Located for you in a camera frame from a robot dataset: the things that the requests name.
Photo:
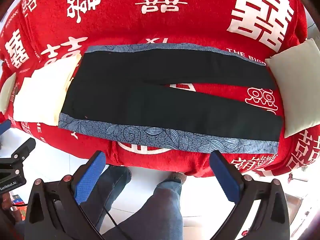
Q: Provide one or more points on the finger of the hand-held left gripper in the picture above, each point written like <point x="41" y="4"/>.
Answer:
<point x="5" y="127"/>

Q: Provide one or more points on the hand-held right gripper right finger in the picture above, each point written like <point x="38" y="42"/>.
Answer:
<point x="226" y="177"/>

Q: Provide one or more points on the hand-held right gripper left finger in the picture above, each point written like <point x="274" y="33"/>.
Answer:
<point x="90" y="177"/>

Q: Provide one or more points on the black pants with blue trim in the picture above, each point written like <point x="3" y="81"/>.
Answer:
<point x="112" y="85"/>

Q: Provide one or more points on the person's left leg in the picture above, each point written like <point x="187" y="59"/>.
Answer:
<point x="110" y="182"/>

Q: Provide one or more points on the person's leg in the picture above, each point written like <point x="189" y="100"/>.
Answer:
<point x="160" y="210"/>
<point x="110" y="182"/>

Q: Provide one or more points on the small cream pillow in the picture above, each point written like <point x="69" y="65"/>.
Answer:
<point x="7" y="92"/>

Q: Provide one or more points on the colourful packet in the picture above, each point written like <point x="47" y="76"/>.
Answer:
<point x="18" y="205"/>

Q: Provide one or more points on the brown shoe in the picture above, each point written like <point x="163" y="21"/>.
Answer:
<point x="178" y="176"/>

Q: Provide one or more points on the folded cream cloth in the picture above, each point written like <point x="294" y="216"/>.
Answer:
<point x="42" y="95"/>

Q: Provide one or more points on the person's right leg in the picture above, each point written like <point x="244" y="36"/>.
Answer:
<point x="160" y="210"/>

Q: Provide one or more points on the cream square pillow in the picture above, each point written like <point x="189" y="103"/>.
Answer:
<point x="297" y="85"/>

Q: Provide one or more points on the red printed blanket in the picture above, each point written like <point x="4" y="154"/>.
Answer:
<point x="160" y="25"/>

